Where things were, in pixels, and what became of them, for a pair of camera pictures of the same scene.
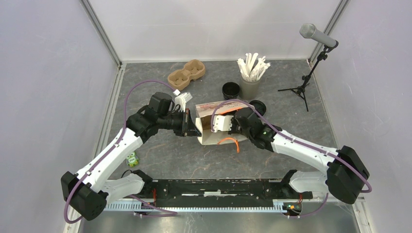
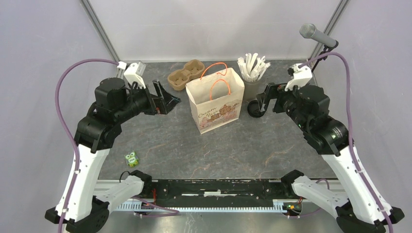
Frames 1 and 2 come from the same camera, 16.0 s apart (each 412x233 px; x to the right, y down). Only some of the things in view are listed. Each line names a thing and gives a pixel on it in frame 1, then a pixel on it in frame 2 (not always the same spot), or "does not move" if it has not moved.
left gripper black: [187, 127] to [163, 103]
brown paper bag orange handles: [205, 112] to [216, 98]
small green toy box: [132, 159] does not move
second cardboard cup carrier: [180, 79] does not move
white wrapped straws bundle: [249, 73] does not move
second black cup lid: [260, 107] does not move
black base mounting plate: [227, 193] does not move
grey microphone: [309, 30] does not move
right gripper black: [233, 130] to [281, 94]
